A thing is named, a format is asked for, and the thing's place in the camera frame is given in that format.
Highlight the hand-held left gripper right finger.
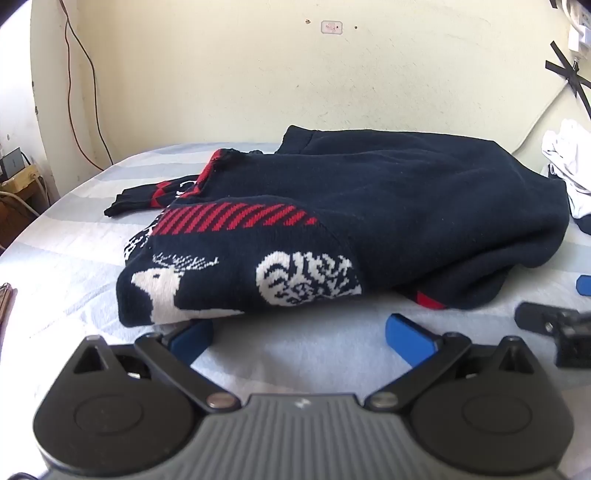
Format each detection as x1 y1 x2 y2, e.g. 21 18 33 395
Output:
365 314 539 414

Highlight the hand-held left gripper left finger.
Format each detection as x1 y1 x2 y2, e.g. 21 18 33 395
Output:
69 318 238 414

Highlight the navy red patterned sweater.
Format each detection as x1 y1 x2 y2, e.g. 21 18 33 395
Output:
104 124 570 326

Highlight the white cloth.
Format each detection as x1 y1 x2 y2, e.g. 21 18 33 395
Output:
541 119 591 220

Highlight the blue striped bed sheet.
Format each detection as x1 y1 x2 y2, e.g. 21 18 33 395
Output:
0 138 591 480

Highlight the wooden side table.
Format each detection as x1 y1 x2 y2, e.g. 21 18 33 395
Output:
0 185 49 252

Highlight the beige extension socket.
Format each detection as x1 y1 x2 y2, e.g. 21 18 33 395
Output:
0 166 43 195

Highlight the black adapter box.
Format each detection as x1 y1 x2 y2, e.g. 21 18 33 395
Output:
0 148 27 179

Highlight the white power strip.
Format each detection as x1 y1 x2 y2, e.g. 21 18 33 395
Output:
561 0 591 29

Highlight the grey wall cable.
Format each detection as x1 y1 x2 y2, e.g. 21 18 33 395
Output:
510 48 583 155

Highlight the red wall cable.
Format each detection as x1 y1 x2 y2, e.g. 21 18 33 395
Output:
64 0 114 172

